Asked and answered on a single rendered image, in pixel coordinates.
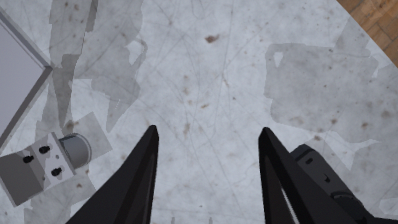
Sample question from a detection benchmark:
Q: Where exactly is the black screw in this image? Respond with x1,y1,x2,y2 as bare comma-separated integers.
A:
51,168,62,177
39,146,50,154
23,156,34,163

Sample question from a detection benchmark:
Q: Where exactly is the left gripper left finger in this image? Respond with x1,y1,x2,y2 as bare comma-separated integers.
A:
65,125,159,224

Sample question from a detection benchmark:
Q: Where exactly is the grey l-shaped bracket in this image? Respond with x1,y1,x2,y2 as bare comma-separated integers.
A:
0,132,76,208

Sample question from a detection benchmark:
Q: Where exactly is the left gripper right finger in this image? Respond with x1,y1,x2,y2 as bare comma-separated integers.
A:
258,127,358,224

